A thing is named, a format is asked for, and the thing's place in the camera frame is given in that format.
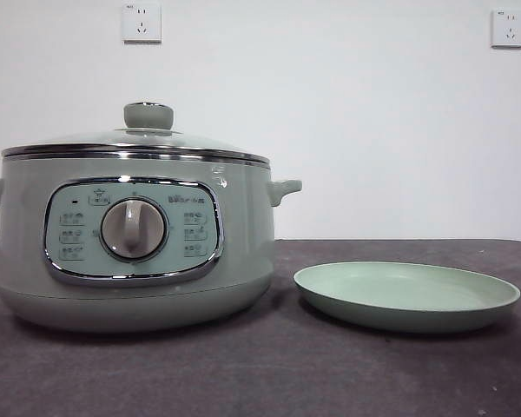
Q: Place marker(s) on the white wall socket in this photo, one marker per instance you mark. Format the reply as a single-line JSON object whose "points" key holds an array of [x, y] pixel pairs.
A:
{"points": [[509, 28], [141, 21]]}

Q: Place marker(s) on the pale green electric steamer pot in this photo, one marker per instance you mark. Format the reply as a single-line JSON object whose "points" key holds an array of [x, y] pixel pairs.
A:
{"points": [[243, 260]]}

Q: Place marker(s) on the glass lid with green knob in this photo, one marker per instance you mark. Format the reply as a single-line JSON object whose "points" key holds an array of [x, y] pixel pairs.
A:
{"points": [[149, 116]]}

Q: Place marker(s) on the pale green round plate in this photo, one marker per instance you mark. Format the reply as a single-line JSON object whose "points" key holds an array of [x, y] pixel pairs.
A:
{"points": [[395, 286]]}

